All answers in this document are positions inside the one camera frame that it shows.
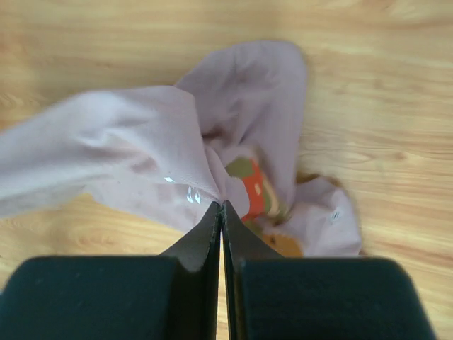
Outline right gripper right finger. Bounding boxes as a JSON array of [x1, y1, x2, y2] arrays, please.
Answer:
[[222, 203, 435, 339]]

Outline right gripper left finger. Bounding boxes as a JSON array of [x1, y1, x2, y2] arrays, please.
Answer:
[[1, 203, 221, 339]]

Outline pink printed t shirt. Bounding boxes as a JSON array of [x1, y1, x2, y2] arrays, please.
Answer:
[[1, 40, 362, 257]]

